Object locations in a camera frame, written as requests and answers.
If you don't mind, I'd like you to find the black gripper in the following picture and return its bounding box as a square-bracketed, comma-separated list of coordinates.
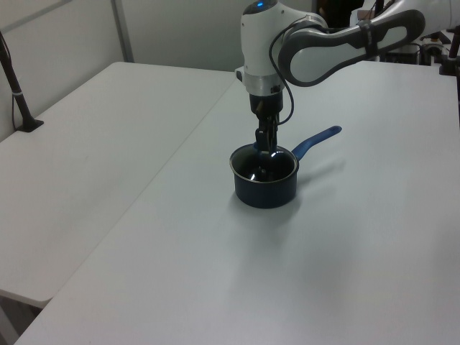
[248, 91, 285, 153]

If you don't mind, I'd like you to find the black clamp stand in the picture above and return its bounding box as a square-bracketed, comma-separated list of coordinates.
[437, 19, 460, 77]

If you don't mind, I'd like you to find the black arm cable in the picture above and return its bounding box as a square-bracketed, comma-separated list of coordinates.
[268, 14, 296, 126]

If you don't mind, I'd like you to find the dark saucepan with blue handle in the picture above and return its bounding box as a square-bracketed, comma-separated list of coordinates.
[229, 125, 343, 210]

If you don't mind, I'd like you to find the background lab equipment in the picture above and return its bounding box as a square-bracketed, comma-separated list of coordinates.
[385, 29, 450, 67]

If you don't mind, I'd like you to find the black pole with base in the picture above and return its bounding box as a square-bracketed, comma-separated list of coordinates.
[0, 29, 45, 133]

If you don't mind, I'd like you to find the grey partition post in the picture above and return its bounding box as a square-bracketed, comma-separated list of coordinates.
[109, 0, 135, 63]

